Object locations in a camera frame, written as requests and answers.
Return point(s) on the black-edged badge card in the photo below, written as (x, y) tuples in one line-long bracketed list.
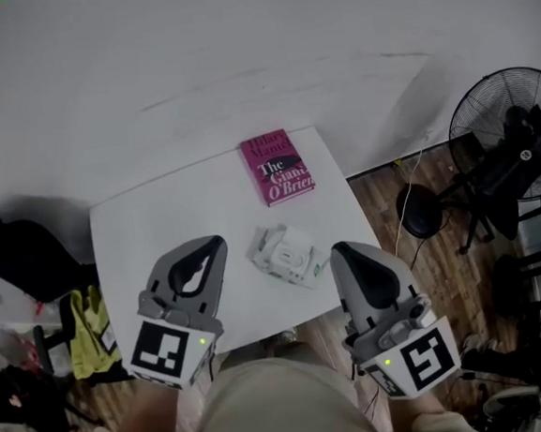
[(108, 339)]

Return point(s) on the person's right forearm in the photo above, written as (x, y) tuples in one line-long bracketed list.
[(414, 409)]

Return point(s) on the black bag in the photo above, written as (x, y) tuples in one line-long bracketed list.
[(18, 397)]

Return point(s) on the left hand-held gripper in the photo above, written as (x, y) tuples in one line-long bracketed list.
[(160, 349)]

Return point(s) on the yellow-green vest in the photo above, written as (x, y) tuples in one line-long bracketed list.
[(86, 344)]

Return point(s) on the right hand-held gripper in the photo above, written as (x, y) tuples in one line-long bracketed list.
[(424, 357)]

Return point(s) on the person's left forearm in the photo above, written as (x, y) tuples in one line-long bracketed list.
[(156, 418)]

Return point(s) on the person's beige clothing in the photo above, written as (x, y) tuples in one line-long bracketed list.
[(278, 407)]

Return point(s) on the pink book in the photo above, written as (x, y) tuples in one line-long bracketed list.
[(278, 167)]

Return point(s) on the black high-back office chair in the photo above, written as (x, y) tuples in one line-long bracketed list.
[(515, 165)]

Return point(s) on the black mesh office chair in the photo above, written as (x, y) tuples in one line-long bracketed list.
[(29, 259)]

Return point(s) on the black standing fan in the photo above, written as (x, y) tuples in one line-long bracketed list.
[(473, 112)]

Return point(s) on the white wet wipe pack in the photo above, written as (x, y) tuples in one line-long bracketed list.
[(266, 253)]

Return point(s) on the white table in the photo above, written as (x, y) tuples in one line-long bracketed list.
[(158, 220)]

